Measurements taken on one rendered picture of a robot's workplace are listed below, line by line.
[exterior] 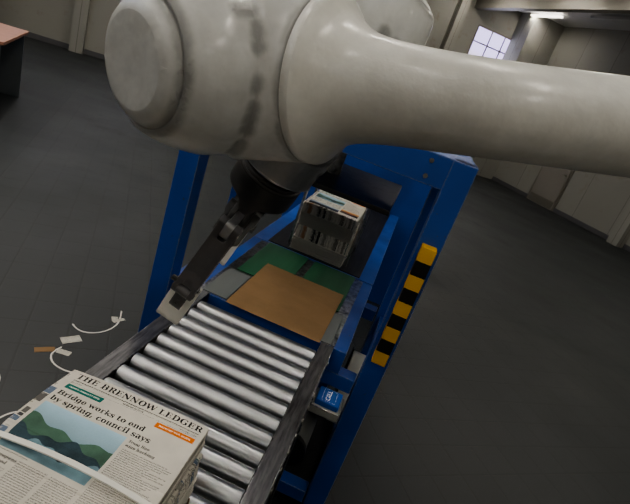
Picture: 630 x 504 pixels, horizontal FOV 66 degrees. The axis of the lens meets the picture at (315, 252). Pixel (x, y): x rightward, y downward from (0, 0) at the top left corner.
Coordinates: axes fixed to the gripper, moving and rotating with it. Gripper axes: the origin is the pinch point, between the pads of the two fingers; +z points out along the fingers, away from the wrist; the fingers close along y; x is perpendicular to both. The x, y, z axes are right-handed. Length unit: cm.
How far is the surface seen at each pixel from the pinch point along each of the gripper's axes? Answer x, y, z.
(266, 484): -38, 15, 54
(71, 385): 7.8, 2.5, 41.6
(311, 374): -42, 61, 64
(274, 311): -25, 89, 77
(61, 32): 665, 1018, 592
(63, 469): -0.5, -12.5, 35.1
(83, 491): -4.8, -14.3, 33.2
